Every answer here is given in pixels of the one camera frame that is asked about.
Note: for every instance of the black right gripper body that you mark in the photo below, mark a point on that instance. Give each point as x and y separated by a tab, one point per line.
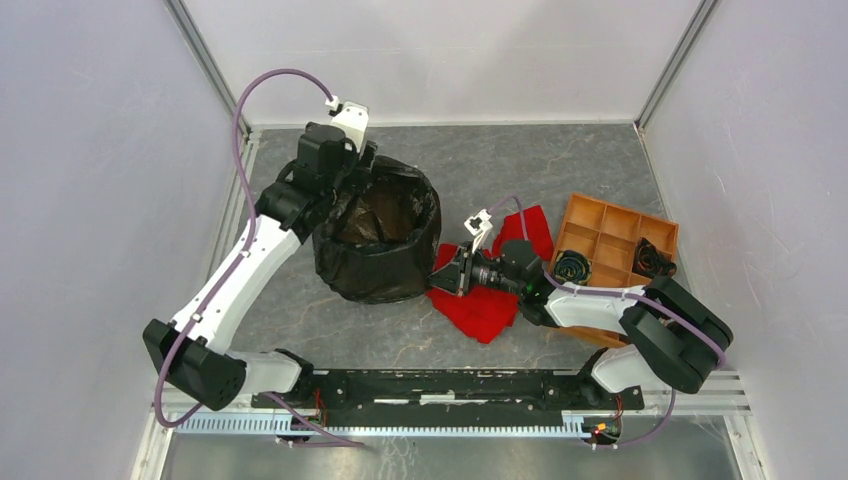
466	255

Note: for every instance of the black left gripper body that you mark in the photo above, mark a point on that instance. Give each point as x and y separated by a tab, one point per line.
361	174

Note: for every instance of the black plastic trash bag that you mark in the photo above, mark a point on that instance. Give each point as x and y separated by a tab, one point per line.
381	246

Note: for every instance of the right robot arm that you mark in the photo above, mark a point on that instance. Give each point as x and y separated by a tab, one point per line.
673	338

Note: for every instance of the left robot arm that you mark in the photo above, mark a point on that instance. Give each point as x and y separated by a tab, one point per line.
192	350

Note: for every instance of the red cloth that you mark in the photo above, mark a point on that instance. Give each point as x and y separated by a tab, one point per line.
485	313

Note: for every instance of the dark rolled sock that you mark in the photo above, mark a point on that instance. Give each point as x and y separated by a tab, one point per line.
571	266

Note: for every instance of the orange compartment tray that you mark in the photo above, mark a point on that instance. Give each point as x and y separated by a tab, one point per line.
608	235

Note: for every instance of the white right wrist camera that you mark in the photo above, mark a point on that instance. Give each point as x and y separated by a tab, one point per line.
479	226

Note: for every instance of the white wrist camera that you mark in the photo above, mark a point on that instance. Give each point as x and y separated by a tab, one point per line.
351	117
479	226

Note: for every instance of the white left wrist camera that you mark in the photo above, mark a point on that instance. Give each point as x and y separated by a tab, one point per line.
351	117

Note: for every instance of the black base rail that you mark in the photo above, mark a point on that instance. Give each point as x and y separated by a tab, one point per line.
445	398

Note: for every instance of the white toothed cable strip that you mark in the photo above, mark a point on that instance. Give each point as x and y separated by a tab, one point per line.
282	424

